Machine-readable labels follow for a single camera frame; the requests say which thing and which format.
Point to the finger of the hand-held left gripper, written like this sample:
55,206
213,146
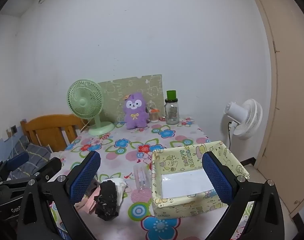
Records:
50,166
17,160

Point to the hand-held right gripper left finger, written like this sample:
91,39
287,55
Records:
84,177

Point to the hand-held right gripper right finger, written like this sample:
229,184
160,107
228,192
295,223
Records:
216,180

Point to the grey knit cloth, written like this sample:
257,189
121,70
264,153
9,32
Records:
93,186

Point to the pink packet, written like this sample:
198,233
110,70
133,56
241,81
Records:
88,203

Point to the black cloth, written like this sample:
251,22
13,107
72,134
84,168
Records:
107,200

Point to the white face mask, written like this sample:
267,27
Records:
121,187

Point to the yellow printed box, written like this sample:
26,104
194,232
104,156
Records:
174,165

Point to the clear plastic packet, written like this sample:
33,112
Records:
142,177

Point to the grey plaid bedding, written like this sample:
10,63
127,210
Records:
37,152

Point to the white standing fan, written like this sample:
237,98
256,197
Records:
246,120

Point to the green desk fan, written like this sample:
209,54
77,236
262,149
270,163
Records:
84,102

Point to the purple plush toy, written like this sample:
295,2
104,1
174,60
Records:
135,115

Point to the glass jar with green lid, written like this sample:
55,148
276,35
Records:
172,112

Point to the cotton swab jar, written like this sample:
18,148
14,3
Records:
154,116

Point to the green patterned board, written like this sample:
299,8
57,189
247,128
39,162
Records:
132,85

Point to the beige door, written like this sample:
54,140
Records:
286,80

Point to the wall socket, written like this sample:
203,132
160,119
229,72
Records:
14,129

